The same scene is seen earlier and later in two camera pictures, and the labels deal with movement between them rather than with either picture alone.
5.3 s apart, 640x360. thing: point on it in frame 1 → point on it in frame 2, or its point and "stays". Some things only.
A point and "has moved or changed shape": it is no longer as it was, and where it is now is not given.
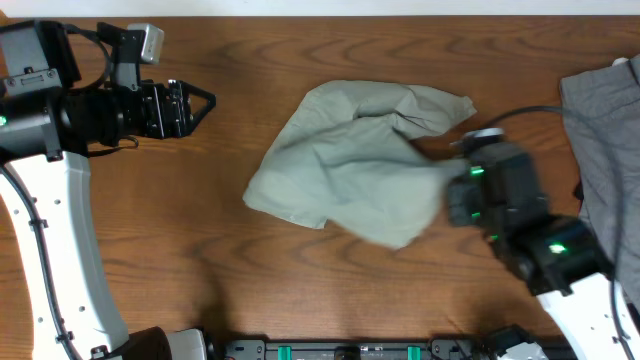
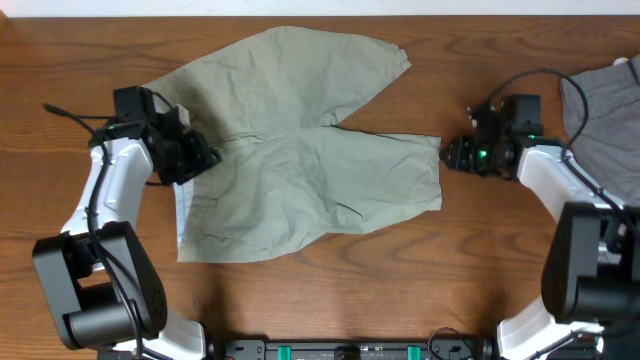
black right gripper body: [464, 205] → [477, 156]
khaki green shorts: [349, 157] has moved or changed shape
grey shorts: [603, 114] stays
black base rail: [437, 349] stays
